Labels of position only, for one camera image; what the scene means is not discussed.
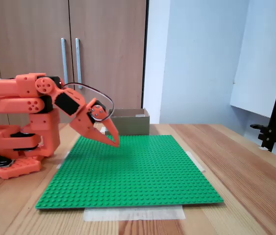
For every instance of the brown cardboard box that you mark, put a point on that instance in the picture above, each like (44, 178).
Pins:
(133, 126)

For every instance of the black camera stand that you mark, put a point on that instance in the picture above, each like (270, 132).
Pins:
(266, 137)

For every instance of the green lego baseplate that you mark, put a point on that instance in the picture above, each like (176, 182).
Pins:
(140, 181)

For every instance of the masking tape strip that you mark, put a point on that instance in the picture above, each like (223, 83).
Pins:
(196, 162)
(133, 213)
(63, 160)

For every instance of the white wall board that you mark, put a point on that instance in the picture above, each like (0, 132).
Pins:
(262, 73)

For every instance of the brown wooden cabinet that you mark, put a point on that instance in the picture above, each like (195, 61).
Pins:
(103, 36)

